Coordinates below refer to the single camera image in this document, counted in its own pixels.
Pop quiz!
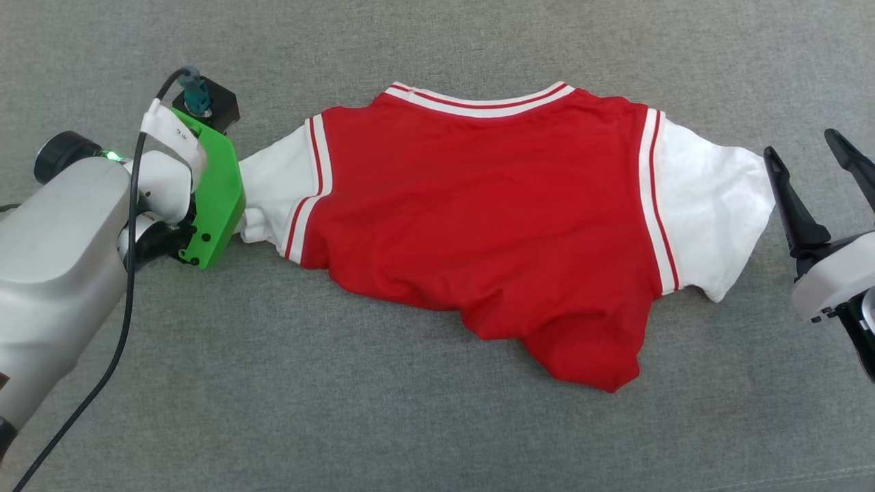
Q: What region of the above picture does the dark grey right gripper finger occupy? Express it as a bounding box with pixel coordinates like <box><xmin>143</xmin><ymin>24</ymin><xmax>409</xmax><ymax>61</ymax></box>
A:
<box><xmin>824</xmin><ymin>128</ymin><xmax>875</xmax><ymax>213</ymax></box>
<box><xmin>764</xmin><ymin>147</ymin><xmax>831</xmax><ymax>259</ymax></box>

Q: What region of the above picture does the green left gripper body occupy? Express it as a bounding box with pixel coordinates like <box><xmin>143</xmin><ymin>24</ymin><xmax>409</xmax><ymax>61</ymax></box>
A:
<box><xmin>174</xmin><ymin>109</ymin><xmax>246</xmax><ymax>269</ymax></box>

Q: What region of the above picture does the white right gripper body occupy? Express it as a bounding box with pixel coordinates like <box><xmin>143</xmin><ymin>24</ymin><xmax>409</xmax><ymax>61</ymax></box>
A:
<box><xmin>792</xmin><ymin>232</ymin><xmax>875</xmax><ymax>323</ymax></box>

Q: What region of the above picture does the red white short-sleeve shirt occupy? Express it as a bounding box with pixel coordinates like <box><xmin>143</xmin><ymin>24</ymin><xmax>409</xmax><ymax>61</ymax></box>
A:
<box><xmin>236</xmin><ymin>81</ymin><xmax>777</xmax><ymax>394</ymax></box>

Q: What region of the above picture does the white paper cable label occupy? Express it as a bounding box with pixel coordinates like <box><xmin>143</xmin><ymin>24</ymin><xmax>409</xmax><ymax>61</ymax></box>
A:
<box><xmin>141</xmin><ymin>100</ymin><xmax>208</xmax><ymax>191</ymax></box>

